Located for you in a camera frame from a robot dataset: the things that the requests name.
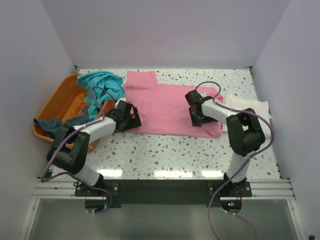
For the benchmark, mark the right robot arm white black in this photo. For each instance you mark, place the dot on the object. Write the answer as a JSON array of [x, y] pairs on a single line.
[[245, 134]]

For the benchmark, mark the orange plastic laundry basket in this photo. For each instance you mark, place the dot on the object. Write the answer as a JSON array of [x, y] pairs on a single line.
[[67, 102]]

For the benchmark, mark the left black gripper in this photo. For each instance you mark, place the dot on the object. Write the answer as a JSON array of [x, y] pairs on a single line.
[[134, 122]]

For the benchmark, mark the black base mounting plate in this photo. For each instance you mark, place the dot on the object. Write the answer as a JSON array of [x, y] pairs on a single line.
[[115, 193]]

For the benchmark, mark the dark teal t shirt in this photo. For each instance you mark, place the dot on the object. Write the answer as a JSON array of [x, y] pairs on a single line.
[[52, 126]]

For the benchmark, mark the pink t shirt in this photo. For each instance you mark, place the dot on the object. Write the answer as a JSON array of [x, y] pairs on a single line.
[[163, 108]]

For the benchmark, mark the folded white t shirt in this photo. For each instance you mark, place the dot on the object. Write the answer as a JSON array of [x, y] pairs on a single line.
[[260, 108]]

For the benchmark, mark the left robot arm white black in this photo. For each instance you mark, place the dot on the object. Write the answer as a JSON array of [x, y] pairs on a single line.
[[70, 146]]

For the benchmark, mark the turquoise t shirt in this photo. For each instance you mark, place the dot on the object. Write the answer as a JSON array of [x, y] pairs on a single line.
[[101, 86]]

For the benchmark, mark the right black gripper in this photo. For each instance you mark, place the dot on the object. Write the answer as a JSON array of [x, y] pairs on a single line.
[[197, 121]]

